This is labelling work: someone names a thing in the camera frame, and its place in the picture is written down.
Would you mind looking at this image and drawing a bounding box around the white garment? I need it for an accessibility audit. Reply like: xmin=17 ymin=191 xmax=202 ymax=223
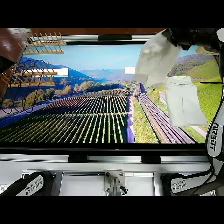
xmin=134 ymin=31 xmax=183 ymax=88
xmin=165 ymin=75 xmax=210 ymax=128

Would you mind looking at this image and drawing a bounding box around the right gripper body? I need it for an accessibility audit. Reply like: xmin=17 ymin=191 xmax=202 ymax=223
xmin=169 ymin=27 xmax=200 ymax=50

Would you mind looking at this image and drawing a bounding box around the silver frame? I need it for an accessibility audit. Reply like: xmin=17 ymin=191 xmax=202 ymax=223
xmin=0 ymin=153 xmax=224 ymax=197

